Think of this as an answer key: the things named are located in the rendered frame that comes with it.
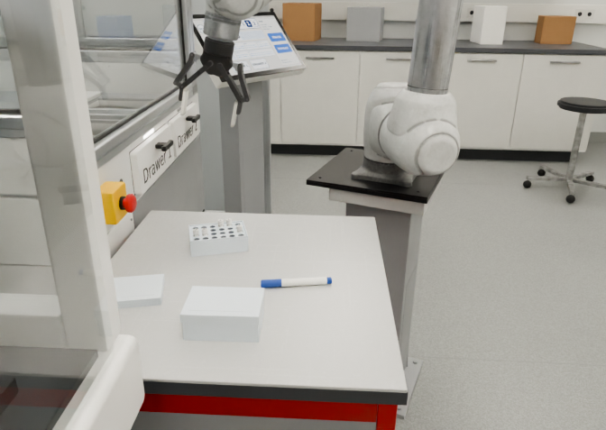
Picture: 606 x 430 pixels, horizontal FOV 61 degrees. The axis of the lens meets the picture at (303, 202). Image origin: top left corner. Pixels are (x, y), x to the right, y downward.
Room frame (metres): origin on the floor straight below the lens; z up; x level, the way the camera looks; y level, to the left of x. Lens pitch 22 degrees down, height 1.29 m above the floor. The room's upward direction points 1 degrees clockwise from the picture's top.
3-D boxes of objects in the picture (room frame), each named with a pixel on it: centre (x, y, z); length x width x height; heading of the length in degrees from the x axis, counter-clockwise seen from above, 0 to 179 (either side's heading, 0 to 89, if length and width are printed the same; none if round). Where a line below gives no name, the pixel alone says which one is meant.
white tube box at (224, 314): (0.74, 0.13, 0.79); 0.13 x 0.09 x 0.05; 88
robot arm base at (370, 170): (1.51, -0.27, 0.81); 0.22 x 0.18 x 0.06; 155
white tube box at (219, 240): (1.04, 0.19, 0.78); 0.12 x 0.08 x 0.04; 104
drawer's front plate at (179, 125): (1.65, 0.39, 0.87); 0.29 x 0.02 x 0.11; 177
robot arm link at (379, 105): (1.48, -0.26, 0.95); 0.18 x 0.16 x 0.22; 12
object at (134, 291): (0.83, 0.33, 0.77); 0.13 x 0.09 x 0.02; 100
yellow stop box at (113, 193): (1.01, 0.40, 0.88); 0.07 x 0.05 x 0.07; 177
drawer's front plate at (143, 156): (1.34, 0.40, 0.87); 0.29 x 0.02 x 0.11; 177
